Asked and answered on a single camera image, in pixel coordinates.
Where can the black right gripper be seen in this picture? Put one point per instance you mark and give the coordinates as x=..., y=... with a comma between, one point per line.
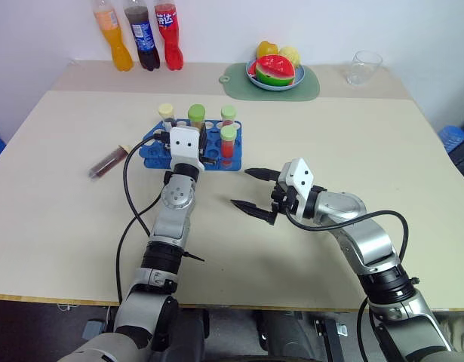
x=282, y=196

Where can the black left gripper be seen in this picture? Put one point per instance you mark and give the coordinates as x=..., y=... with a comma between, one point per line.
x=203, y=141

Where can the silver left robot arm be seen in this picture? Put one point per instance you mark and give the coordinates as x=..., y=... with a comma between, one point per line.
x=174, y=196

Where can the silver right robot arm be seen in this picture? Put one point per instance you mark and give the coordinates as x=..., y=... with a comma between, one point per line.
x=367, y=241

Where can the blue test tube rack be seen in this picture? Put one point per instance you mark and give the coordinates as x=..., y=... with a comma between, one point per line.
x=231, y=164

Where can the light green cap test tube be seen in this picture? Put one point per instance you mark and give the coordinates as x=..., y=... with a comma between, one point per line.
x=228, y=113

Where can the pale yellow cap test tube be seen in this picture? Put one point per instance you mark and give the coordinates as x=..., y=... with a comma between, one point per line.
x=166, y=111

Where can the dark red liquid test tube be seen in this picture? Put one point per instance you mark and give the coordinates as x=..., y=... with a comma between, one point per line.
x=107, y=162

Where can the red liquid green cap tube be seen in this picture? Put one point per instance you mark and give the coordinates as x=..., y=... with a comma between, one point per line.
x=228, y=145

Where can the green cutting mat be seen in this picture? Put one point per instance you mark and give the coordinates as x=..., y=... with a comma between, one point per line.
x=235, y=86

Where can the toy watermelon slice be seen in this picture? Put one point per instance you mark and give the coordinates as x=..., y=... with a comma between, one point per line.
x=275, y=71

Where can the red soda bottle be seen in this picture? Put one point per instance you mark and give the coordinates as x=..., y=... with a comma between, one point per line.
x=169, y=37

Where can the yellow orange toy pepper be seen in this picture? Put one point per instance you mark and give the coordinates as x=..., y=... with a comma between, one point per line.
x=266, y=49

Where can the blue plate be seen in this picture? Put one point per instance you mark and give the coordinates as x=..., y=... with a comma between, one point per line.
x=297, y=77

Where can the cola bottle blue label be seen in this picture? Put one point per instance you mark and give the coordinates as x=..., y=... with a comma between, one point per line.
x=143, y=37

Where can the yellow toy lemon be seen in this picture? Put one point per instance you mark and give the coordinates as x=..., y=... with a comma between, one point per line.
x=292, y=54

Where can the orange soda bottle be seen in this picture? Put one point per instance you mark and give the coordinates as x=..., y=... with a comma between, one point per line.
x=116, y=41

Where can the clear glass cup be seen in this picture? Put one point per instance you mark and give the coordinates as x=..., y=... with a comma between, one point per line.
x=363, y=69

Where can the blue water bottle pack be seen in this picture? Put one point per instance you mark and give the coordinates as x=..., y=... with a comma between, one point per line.
x=452, y=139

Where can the grey small box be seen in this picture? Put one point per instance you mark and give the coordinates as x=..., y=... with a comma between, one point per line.
x=93, y=330

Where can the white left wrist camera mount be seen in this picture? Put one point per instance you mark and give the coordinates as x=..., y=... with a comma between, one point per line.
x=184, y=145

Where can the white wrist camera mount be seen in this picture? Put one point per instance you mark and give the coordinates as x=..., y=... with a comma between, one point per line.
x=184, y=145
x=301, y=177

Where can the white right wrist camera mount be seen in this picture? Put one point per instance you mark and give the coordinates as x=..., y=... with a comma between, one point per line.
x=301, y=177

